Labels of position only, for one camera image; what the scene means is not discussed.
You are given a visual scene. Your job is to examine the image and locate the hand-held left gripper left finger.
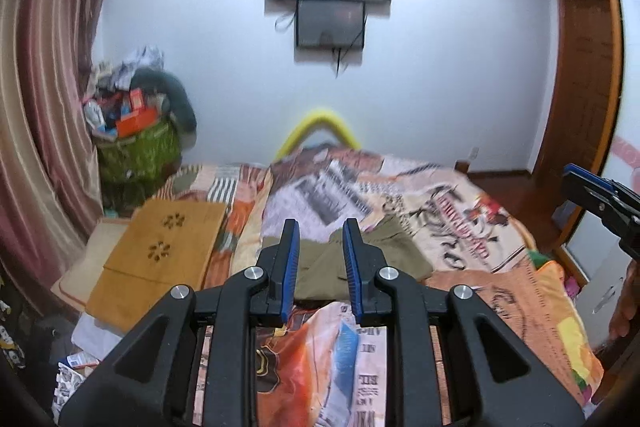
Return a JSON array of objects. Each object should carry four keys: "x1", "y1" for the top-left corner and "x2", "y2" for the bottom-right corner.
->
[{"x1": 59, "y1": 218, "x2": 302, "y2": 427}]

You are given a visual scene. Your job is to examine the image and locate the black monitor cable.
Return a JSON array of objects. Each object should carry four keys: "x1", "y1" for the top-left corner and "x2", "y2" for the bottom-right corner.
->
[{"x1": 331, "y1": 47, "x2": 352, "y2": 78}]

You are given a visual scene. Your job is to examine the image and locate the yellow orange plush blanket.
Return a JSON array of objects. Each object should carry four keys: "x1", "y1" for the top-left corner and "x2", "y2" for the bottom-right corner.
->
[{"x1": 525, "y1": 249, "x2": 606, "y2": 405}]

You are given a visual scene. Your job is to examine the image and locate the orange box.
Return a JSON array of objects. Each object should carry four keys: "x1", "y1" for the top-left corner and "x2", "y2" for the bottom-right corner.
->
[{"x1": 116, "y1": 107, "x2": 158, "y2": 138}]

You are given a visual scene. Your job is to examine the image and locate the newspaper print blanket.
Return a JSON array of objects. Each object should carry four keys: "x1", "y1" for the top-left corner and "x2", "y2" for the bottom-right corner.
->
[{"x1": 155, "y1": 146, "x2": 586, "y2": 427}]

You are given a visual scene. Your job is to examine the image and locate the olive green pants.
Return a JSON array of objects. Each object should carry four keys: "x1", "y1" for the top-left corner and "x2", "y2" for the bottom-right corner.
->
[{"x1": 260, "y1": 217, "x2": 433, "y2": 304}]

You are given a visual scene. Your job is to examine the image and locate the person's right hand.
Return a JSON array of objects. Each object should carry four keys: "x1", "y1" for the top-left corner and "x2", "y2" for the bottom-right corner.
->
[{"x1": 609, "y1": 257, "x2": 640, "y2": 344}]

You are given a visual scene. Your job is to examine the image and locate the beige mat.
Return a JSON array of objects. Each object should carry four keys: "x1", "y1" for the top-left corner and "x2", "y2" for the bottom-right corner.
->
[{"x1": 50, "y1": 216, "x2": 137, "y2": 314}]

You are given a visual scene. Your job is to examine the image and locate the green patterned bag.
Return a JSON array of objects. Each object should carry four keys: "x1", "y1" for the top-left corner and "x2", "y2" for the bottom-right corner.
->
[{"x1": 97, "y1": 119, "x2": 182, "y2": 182}]

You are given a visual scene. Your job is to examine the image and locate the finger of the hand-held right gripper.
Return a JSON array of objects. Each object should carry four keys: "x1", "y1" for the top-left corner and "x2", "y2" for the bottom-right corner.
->
[
  {"x1": 564, "y1": 163, "x2": 618, "y2": 188},
  {"x1": 560, "y1": 176, "x2": 610, "y2": 214}
]

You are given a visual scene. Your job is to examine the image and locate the wooden lap desk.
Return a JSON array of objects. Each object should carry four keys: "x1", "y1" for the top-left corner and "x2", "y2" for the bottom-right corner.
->
[{"x1": 85, "y1": 199, "x2": 230, "y2": 335}]

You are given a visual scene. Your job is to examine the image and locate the wooden door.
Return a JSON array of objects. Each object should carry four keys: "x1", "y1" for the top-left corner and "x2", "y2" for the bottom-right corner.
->
[{"x1": 497, "y1": 0, "x2": 626, "y2": 188}]

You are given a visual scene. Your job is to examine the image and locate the grey pillow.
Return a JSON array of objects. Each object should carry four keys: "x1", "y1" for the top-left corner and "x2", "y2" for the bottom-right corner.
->
[{"x1": 131, "y1": 67, "x2": 197, "y2": 132}]

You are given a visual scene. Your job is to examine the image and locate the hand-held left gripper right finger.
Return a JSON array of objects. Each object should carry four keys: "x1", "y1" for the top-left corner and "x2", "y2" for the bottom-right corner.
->
[{"x1": 342, "y1": 217, "x2": 586, "y2": 427}]

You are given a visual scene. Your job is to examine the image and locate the dark patterned cloth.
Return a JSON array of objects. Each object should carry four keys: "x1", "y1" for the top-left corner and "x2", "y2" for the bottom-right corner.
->
[{"x1": 0, "y1": 297, "x2": 27, "y2": 370}]

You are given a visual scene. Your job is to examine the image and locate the crumpled silver paper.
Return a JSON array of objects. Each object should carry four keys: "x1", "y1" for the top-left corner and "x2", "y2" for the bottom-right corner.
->
[{"x1": 107, "y1": 48, "x2": 165, "y2": 88}]

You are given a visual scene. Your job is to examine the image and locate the striped pink curtain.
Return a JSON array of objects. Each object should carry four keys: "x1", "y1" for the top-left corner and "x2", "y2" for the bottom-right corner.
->
[{"x1": 0, "y1": 0, "x2": 126, "y2": 308}]

